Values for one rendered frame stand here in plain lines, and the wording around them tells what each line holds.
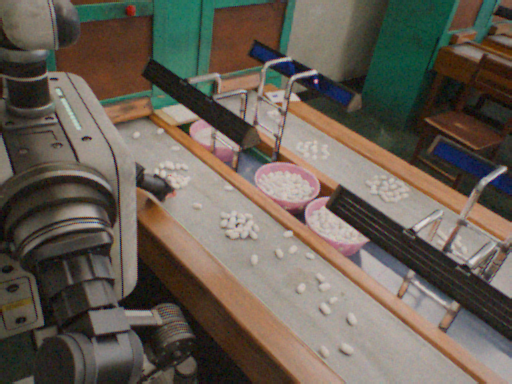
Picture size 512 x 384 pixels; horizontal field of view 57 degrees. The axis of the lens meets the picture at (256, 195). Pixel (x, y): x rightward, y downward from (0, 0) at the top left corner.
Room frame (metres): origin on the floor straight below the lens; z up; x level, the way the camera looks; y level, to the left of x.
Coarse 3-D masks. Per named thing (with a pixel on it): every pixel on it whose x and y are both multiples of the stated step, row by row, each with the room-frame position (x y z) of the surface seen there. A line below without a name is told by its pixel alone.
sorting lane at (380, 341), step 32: (128, 128) 1.78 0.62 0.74; (160, 160) 1.58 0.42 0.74; (192, 160) 1.62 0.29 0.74; (192, 192) 1.41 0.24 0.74; (224, 192) 1.44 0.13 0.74; (192, 224) 1.23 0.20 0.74; (256, 224) 1.29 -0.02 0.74; (224, 256) 1.10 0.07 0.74; (288, 256) 1.15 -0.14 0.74; (256, 288) 0.99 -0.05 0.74; (288, 288) 1.01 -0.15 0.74; (352, 288) 1.06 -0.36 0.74; (288, 320) 0.89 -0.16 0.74; (320, 320) 0.91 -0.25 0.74; (384, 320) 0.95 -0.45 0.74; (320, 352) 0.80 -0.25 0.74; (384, 352) 0.84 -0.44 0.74; (416, 352) 0.86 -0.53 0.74
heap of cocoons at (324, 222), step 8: (312, 216) 1.40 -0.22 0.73; (320, 216) 1.40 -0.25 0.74; (328, 216) 1.42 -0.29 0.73; (336, 216) 1.43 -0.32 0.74; (312, 224) 1.36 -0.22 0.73; (320, 224) 1.37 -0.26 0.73; (328, 224) 1.37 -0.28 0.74; (336, 224) 1.38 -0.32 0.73; (344, 224) 1.37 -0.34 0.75; (320, 232) 1.32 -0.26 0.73; (328, 232) 1.32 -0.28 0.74; (336, 232) 1.32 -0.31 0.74; (344, 232) 1.34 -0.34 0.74; (352, 232) 1.35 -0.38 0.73; (336, 240) 1.28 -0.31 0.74; (344, 240) 1.29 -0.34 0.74; (352, 240) 1.29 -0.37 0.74; (360, 240) 1.31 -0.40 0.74
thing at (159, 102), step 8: (272, 72) 2.51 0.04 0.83; (272, 80) 2.52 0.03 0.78; (280, 80) 2.57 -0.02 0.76; (200, 88) 2.13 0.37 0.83; (208, 88) 2.17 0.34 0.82; (160, 96) 1.96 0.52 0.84; (168, 96) 1.99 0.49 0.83; (232, 96) 2.30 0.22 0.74; (152, 104) 1.93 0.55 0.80; (160, 104) 1.96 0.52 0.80; (168, 104) 1.99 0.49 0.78; (176, 104) 2.03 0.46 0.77; (128, 120) 1.85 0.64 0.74; (136, 120) 1.87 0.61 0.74
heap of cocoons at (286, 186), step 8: (264, 176) 1.59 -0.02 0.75; (272, 176) 1.61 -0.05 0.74; (280, 176) 1.63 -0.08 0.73; (288, 176) 1.63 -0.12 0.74; (296, 176) 1.65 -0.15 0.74; (264, 184) 1.54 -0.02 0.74; (272, 184) 1.55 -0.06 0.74; (280, 184) 1.57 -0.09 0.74; (288, 184) 1.58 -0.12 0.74; (296, 184) 1.60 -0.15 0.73; (304, 184) 1.60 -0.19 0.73; (272, 192) 1.50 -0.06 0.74; (280, 192) 1.52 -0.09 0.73; (288, 192) 1.52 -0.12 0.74; (296, 192) 1.53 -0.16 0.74; (304, 192) 1.55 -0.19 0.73; (312, 192) 1.57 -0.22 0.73; (288, 200) 1.46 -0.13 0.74; (296, 200) 1.47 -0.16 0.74; (288, 208) 1.44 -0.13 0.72
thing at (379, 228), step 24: (336, 192) 1.07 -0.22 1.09; (360, 216) 1.00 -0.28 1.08; (384, 216) 0.98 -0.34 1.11; (384, 240) 0.93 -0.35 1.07; (408, 240) 0.91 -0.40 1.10; (408, 264) 0.87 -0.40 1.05; (432, 264) 0.86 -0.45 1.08; (456, 264) 0.84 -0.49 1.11; (456, 288) 0.80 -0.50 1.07; (480, 288) 0.79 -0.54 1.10; (480, 312) 0.75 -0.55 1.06; (504, 312) 0.74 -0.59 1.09; (504, 336) 0.70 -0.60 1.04
